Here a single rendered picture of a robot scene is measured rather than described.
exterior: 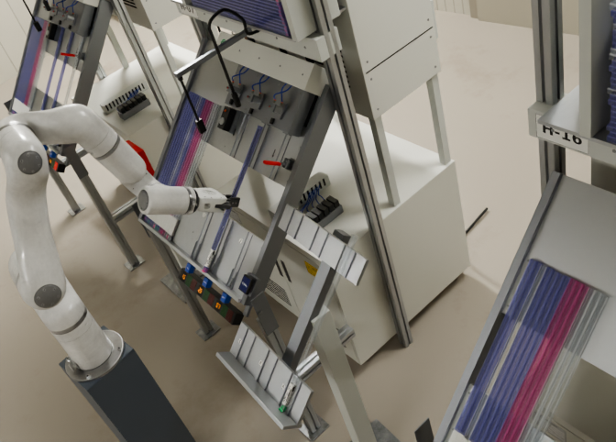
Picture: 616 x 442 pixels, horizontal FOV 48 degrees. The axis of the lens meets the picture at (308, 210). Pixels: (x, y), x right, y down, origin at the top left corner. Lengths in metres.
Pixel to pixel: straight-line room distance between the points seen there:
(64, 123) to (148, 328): 1.64
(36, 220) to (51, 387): 1.54
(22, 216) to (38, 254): 0.11
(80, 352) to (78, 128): 0.69
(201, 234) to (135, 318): 1.11
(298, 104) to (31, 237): 0.82
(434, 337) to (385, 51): 1.20
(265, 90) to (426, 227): 0.85
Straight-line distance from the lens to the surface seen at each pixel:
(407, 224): 2.54
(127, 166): 1.95
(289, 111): 2.07
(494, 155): 3.62
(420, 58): 2.30
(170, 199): 2.06
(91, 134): 1.88
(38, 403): 3.35
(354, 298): 2.50
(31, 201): 1.91
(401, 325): 2.72
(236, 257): 2.22
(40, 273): 1.97
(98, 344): 2.21
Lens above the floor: 2.23
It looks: 39 degrees down
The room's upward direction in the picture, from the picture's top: 19 degrees counter-clockwise
